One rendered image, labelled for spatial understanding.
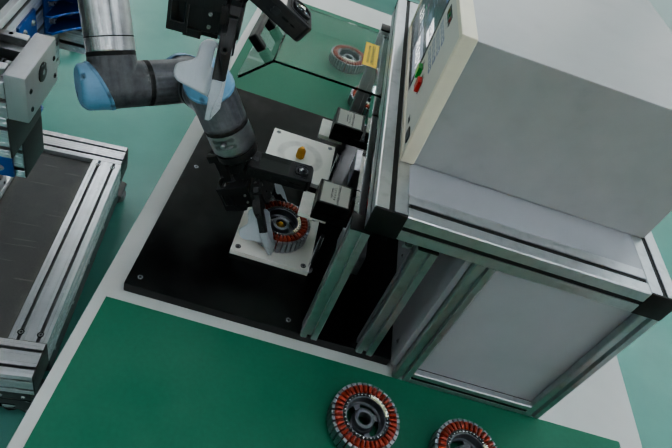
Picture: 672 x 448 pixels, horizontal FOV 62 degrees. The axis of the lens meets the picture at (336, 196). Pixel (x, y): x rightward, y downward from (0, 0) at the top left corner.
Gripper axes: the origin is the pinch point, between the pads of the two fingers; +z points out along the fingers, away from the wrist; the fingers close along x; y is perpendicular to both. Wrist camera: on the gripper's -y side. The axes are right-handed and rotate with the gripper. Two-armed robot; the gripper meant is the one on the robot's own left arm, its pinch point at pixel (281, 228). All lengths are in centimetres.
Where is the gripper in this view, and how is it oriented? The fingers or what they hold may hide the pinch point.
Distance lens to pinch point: 108.3
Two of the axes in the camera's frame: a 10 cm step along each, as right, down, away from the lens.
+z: 2.3, 7.5, 6.3
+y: -9.7, 0.9, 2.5
